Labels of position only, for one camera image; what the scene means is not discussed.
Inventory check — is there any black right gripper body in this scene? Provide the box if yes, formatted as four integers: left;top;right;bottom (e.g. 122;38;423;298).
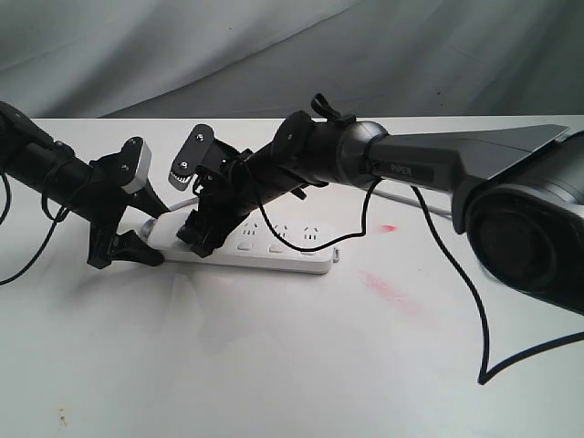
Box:
193;141;304;233

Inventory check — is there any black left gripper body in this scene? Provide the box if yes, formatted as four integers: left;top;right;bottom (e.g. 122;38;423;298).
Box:
84;152;136;269

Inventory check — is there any white five-outlet power strip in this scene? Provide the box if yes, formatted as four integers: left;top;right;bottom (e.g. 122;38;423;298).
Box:
139;211;339;275

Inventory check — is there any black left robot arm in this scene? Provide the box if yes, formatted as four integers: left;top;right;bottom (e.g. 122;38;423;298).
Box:
1;102;169;269

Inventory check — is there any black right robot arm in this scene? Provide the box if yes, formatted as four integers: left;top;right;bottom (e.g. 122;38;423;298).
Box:
172;95;583;313

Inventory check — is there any grey backdrop cloth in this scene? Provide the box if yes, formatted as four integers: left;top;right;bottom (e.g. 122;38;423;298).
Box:
1;1;583;118

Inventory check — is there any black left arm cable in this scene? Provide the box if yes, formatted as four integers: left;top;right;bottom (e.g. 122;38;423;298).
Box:
0;171;69;287

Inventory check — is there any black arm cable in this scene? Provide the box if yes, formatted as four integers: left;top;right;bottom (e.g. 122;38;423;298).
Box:
0;171;69;287
227;157;584;387

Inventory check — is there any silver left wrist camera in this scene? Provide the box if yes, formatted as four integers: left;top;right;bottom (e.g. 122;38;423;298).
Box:
120;137;151;194

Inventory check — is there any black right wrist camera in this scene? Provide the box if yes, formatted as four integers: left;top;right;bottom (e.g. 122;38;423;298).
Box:
169;124;215;192

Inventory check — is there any grey power cord with plug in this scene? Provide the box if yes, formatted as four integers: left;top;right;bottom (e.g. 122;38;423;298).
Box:
139;189;457;238

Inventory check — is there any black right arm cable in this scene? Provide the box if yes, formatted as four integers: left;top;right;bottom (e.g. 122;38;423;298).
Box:
227;157;584;387

